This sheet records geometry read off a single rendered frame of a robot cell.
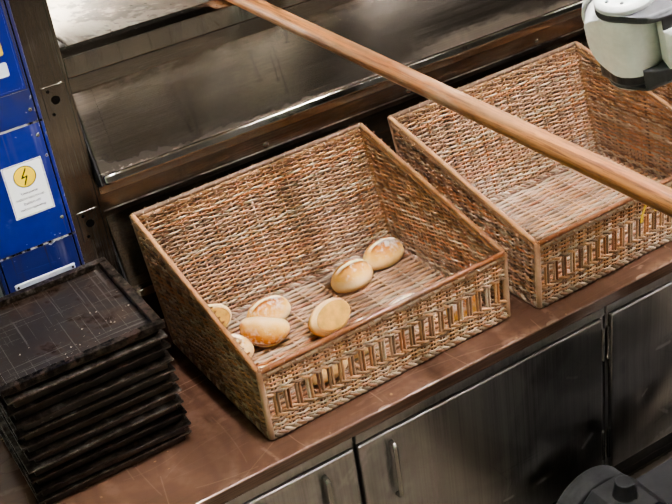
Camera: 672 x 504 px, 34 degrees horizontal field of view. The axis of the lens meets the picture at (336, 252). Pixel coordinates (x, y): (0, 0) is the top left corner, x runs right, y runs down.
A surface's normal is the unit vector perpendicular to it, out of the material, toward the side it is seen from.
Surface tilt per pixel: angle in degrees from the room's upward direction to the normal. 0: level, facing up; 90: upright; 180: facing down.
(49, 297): 0
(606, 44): 105
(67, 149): 90
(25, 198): 90
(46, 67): 90
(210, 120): 70
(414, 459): 90
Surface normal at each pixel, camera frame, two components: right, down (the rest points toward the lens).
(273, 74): 0.45, 0.07
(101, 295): -0.13, -0.85
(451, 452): 0.52, 0.39
